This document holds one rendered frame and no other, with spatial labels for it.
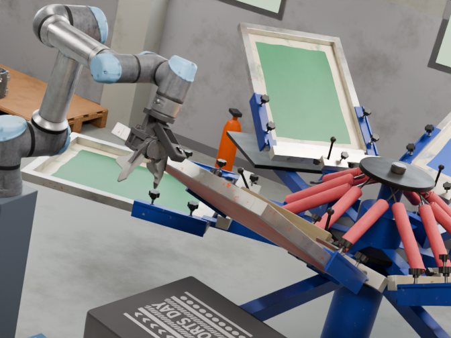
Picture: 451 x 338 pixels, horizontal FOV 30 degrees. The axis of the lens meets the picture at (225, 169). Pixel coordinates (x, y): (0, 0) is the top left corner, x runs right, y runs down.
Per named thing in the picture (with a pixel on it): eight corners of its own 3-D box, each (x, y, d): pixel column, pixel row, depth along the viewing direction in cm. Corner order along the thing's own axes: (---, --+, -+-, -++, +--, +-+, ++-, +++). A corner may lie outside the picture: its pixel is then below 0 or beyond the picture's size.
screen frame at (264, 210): (260, 216, 215) (268, 203, 215) (110, 132, 247) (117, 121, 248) (356, 290, 279) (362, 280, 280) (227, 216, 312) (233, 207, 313)
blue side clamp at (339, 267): (325, 271, 254) (337, 251, 254) (313, 263, 256) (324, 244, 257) (356, 294, 278) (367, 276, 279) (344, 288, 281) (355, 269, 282)
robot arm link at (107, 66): (18, -4, 241) (109, 51, 208) (52, -1, 248) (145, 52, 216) (13, 35, 245) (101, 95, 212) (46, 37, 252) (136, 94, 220)
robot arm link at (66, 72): (10, 143, 274) (55, -5, 247) (50, 140, 284) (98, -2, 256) (25, 165, 268) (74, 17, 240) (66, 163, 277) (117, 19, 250)
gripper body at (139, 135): (141, 151, 227) (158, 110, 225) (163, 163, 222) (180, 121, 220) (122, 147, 220) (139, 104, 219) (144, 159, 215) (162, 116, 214)
